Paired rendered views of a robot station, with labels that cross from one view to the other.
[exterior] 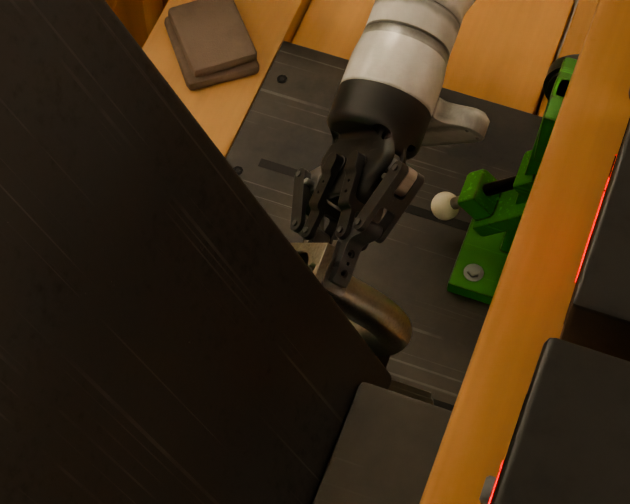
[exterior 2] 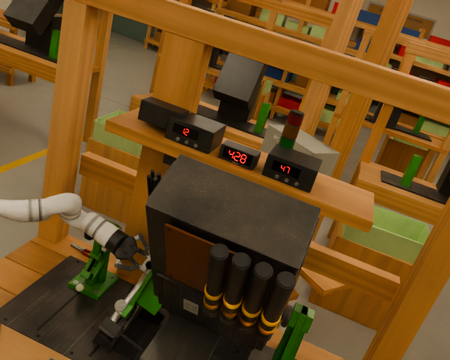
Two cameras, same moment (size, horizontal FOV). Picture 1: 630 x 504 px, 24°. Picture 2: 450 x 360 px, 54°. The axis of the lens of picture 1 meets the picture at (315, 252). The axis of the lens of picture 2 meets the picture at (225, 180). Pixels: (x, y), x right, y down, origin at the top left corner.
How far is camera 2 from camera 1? 1.29 m
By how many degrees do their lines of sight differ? 74
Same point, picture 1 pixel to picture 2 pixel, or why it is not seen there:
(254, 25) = not seen: outside the picture
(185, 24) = not seen: outside the picture
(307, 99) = (17, 315)
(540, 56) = (23, 268)
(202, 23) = not seen: outside the picture
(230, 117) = (15, 334)
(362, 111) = (122, 236)
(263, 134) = (26, 327)
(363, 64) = (109, 231)
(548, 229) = (231, 166)
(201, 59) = not seen: outside the picture
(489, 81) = (26, 280)
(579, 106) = (208, 157)
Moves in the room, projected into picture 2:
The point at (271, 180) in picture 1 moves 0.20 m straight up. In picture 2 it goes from (45, 328) to (51, 279)
